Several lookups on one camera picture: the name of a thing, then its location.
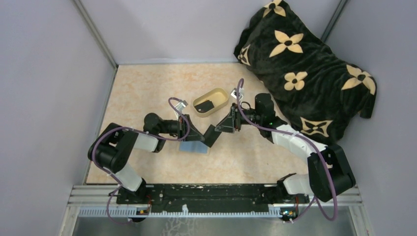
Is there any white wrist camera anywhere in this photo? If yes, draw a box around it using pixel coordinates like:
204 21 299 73
230 88 244 101
175 100 188 112

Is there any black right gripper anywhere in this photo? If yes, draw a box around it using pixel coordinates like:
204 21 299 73
215 103 263 133

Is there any beige oval tray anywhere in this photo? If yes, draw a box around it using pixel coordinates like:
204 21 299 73
192 88 229 118

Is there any black floral blanket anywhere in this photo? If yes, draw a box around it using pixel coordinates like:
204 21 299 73
234 0 377 144

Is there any purple cable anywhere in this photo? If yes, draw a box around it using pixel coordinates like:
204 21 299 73
91 97 191 225
236 78 339 224

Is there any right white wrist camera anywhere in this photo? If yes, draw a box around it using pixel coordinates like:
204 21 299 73
230 88 244 101

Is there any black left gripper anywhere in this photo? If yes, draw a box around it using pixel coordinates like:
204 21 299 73
158 114 206 142

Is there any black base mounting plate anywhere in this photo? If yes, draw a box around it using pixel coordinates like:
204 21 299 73
116 184 310 213

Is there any black credit card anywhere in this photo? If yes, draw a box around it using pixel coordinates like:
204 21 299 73
195 100 214 114
203 124 222 148

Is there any aluminium frame rail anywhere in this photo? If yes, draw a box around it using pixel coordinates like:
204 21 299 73
66 184 363 219

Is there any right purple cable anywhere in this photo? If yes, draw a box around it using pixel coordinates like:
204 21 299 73
236 78 339 224

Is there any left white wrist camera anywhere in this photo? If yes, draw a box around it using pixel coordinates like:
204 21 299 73
175 100 188 112

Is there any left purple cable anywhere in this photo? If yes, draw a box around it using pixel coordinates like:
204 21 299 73
91 97 191 225

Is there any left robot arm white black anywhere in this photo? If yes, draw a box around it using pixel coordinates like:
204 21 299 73
87 113 205 204

